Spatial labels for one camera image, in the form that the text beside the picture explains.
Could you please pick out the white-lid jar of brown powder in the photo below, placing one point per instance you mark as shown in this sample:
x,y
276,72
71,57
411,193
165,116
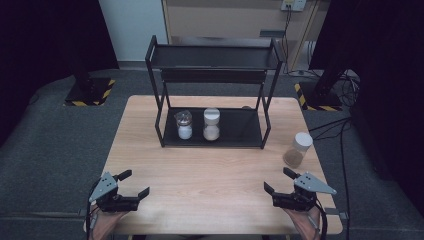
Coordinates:
x,y
296,151

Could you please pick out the black metal two-tier shelf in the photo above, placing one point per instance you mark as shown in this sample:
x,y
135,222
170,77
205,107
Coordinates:
x,y
233,126

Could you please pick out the silver-lid jar of white powder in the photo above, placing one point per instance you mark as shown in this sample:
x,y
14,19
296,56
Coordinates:
x,y
184,126

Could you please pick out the dark curtain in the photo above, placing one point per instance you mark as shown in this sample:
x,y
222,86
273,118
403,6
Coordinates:
x,y
390,83
46,46

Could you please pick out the grey table bracket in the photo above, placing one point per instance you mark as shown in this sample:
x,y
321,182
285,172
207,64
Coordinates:
x,y
336,213

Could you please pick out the beige wooden cabinet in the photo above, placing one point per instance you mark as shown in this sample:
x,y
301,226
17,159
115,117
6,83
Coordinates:
x,y
233,18

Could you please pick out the person's right hand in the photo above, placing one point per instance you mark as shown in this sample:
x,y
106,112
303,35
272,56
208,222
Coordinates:
x,y
305,218

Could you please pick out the white wall power outlet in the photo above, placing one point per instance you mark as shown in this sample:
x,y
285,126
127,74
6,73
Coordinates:
x,y
294,4

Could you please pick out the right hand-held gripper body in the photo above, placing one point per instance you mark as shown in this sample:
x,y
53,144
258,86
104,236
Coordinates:
x,y
308,185

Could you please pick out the person's left hand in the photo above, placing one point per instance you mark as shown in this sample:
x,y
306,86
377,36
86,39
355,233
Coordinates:
x,y
105,220

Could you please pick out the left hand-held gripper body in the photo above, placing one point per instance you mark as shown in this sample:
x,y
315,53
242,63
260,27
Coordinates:
x,y
106,190

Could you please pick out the black stand with striped base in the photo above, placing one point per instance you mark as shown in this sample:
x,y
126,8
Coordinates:
x,y
321,96
88,91

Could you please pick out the small brown object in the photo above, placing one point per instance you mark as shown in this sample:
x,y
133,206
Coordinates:
x,y
247,107

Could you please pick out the white-lid jar of white powder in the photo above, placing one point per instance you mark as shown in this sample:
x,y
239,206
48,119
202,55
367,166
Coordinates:
x,y
211,125

